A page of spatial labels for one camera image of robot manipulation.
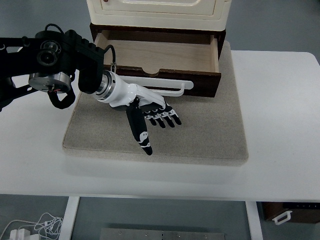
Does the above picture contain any dark wooden cabinet base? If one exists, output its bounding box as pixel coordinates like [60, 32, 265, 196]
[89, 23, 226, 56]

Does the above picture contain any dark wooden drawer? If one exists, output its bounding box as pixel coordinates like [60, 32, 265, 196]
[94, 30, 223, 98]

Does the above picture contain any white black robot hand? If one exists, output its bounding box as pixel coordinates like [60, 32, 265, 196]
[93, 70, 182, 156]

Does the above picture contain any white right table leg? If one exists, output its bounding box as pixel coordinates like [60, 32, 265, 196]
[245, 201, 263, 240]

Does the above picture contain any brown box with white handle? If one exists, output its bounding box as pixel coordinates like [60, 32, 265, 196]
[261, 201, 320, 225]

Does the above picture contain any white drawer handle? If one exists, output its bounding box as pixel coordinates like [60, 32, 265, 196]
[121, 76, 194, 97]

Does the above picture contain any white table leg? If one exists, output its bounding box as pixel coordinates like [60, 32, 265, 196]
[58, 196, 80, 240]
[245, 201, 263, 240]

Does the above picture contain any white cable bundle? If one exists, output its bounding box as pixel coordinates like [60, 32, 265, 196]
[0, 212, 64, 240]

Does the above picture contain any cream upper cabinet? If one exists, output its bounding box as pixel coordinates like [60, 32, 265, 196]
[87, 0, 232, 31]

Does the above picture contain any beige fabric pad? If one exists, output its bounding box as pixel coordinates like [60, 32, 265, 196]
[62, 42, 249, 166]

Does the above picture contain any white left table leg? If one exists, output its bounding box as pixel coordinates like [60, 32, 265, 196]
[58, 196, 80, 240]

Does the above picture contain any white power adapter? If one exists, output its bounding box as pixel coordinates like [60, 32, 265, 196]
[9, 228, 31, 240]

